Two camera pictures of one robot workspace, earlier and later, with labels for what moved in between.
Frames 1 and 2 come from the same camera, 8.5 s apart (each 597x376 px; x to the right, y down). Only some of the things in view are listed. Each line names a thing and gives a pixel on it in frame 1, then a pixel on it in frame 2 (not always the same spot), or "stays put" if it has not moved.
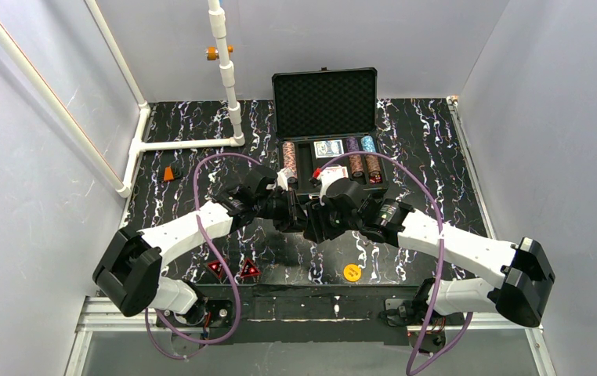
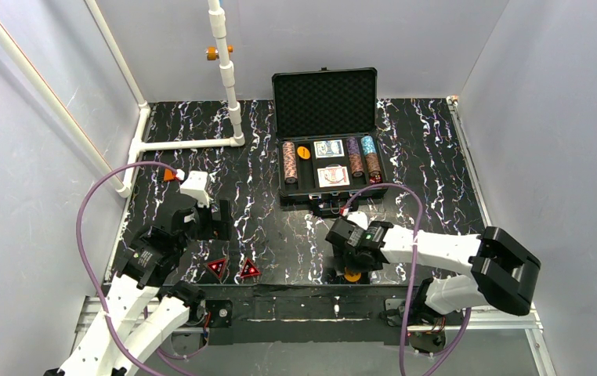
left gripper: x=288 y=215 -> x=215 y=223
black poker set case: x=326 y=128 stays put
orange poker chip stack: x=289 y=156 stays put
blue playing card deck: x=328 y=148 stays put
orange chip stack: x=293 y=166 stays put
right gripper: x=317 y=223 -> x=337 y=238
